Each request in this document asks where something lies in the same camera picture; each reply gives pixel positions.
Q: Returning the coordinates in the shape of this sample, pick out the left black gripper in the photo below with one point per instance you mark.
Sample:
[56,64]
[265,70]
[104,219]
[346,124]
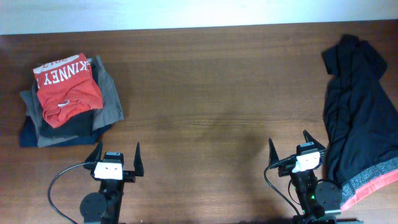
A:
[129,176]

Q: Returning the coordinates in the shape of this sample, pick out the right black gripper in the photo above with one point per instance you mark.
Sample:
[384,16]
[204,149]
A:
[310,140]

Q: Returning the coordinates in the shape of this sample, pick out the black leggings with grey-red waistband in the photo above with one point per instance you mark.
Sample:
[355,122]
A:
[360,120]

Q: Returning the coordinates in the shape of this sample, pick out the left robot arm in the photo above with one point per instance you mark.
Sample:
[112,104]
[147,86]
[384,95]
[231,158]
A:
[104,206]

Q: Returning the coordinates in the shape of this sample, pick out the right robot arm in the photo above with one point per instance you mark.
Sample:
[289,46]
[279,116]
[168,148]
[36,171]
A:
[319,199]

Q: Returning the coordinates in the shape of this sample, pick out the grey folded garment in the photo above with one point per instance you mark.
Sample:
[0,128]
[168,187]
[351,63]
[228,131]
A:
[111,112]

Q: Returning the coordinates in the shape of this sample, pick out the black folded garment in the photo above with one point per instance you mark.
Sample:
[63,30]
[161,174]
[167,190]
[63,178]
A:
[78,125]

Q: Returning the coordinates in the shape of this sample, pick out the red folded t-shirt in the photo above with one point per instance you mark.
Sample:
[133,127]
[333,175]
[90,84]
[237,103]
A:
[66,88]

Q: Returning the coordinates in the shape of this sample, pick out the navy blue folded garment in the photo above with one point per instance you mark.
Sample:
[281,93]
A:
[28,137]

